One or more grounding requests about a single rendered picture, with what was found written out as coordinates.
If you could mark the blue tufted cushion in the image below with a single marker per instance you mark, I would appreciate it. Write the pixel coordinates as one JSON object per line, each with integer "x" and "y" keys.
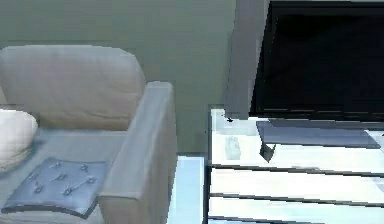
{"x": 56, "y": 186}

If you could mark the white television stand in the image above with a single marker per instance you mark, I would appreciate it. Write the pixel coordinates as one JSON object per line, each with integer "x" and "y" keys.
{"x": 283, "y": 186}

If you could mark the white round pillow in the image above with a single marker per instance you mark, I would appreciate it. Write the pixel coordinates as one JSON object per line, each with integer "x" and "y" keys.
{"x": 13, "y": 136}

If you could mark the black television set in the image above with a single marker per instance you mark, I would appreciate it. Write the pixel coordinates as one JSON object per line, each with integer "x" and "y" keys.
{"x": 320, "y": 63}

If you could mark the beige armchair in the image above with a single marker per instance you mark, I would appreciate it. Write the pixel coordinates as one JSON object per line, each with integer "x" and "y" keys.
{"x": 140, "y": 140}

